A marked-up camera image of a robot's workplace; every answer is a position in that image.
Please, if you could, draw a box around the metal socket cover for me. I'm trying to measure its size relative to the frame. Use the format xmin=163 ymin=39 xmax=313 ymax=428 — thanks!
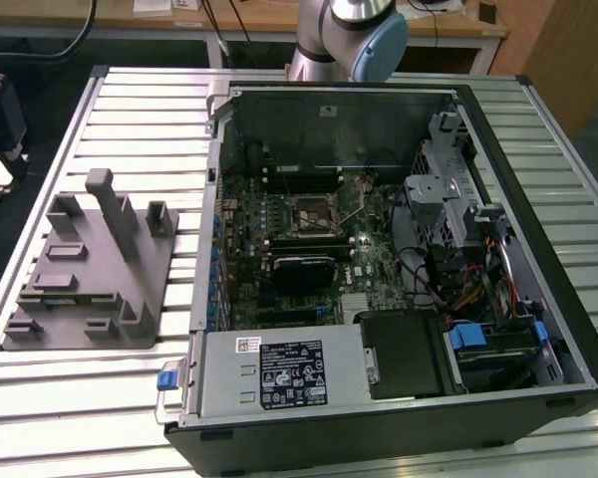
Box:
xmin=286 ymin=168 xmax=303 ymax=236

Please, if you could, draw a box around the CPU socket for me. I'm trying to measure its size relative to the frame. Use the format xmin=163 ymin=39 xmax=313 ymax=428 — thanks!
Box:
xmin=289 ymin=193 xmax=344 ymax=238

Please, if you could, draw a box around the wooden desk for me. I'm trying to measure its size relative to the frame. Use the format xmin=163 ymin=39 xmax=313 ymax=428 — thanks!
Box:
xmin=0 ymin=0 xmax=510 ymax=76

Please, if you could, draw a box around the grey parts rack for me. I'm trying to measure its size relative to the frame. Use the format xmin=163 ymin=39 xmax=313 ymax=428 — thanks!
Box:
xmin=2 ymin=167 xmax=180 ymax=353

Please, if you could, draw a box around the blue case latch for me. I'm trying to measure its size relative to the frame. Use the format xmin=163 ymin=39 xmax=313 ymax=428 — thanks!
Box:
xmin=156 ymin=361 xmax=179 ymax=391

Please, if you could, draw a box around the black RAM slot bank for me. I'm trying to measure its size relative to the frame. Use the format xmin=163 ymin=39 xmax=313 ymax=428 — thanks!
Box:
xmin=260 ymin=166 xmax=344 ymax=194
xmin=271 ymin=235 xmax=354 ymax=259

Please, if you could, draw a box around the black graphics card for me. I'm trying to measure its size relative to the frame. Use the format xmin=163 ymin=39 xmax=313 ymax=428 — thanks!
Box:
xmin=270 ymin=254 xmax=338 ymax=291

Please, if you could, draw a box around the silver power supply unit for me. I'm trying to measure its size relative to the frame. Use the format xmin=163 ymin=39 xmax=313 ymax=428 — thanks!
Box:
xmin=198 ymin=326 xmax=380 ymax=418

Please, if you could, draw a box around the small silver heatsink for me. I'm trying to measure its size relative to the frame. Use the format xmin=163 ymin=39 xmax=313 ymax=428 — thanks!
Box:
xmin=341 ymin=293 xmax=371 ymax=314

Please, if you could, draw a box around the green motherboard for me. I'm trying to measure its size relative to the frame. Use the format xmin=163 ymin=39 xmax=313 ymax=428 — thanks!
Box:
xmin=212 ymin=168 xmax=433 ymax=334

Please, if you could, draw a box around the silver metal drive cage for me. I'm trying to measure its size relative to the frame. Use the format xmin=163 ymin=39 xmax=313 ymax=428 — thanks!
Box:
xmin=402 ymin=112 xmax=504 ymax=250

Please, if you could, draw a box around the black PC case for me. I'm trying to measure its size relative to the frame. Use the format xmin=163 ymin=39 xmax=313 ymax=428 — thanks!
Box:
xmin=162 ymin=74 xmax=598 ymax=478

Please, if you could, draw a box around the black plastic shroud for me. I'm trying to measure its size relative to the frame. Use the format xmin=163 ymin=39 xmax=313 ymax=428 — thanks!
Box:
xmin=353 ymin=308 xmax=457 ymax=402

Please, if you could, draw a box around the hard disk in blue carrier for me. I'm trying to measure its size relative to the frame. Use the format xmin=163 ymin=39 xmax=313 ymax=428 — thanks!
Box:
xmin=442 ymin=322 xmax=552 ymax=394

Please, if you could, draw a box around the wooden cabinet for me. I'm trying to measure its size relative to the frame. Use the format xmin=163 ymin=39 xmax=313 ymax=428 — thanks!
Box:
xmin=490 ymin=0 xmax=598 ymax=138

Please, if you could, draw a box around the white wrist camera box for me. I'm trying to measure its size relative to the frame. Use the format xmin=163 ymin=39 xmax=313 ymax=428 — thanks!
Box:
xmin=0 ymin=154 xmax=21 ymax=193

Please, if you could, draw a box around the black robot tool cable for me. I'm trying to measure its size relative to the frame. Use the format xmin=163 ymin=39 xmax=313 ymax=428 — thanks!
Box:
xmin=0 ymin=0 xmax=102 ymax=66

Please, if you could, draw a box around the grey case handle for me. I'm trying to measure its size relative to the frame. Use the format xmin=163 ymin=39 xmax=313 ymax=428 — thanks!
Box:
xmin=204 ymin=81 xmax=240 ymax=123

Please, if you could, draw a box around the coloured wire bundle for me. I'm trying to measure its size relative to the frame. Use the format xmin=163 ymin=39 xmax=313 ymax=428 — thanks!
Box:
xmin=448 ymin=238 xmax=522 ymax=323

